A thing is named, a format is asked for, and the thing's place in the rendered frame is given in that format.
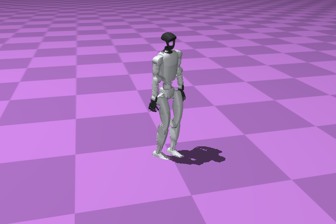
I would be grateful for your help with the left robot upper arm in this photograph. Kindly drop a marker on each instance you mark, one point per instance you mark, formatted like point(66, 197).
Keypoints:
point(179, 69)

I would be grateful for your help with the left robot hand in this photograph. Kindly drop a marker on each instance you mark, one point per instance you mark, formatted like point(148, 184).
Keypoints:
point(182, 92)

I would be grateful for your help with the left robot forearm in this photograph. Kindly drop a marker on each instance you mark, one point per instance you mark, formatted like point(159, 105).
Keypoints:
point(180, 80)

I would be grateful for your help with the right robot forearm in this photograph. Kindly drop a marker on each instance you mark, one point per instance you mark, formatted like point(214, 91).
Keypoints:
point(155, 89)

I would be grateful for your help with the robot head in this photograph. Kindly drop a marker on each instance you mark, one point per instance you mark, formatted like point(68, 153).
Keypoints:
point(168, 37)

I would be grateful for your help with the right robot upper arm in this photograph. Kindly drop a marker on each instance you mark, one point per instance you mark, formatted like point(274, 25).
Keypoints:
point(157, 61)

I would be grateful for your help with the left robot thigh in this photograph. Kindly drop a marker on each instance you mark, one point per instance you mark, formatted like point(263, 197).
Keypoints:
point(177, 108)

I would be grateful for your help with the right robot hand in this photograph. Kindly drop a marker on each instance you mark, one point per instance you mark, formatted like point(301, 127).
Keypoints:
point(153, 105)

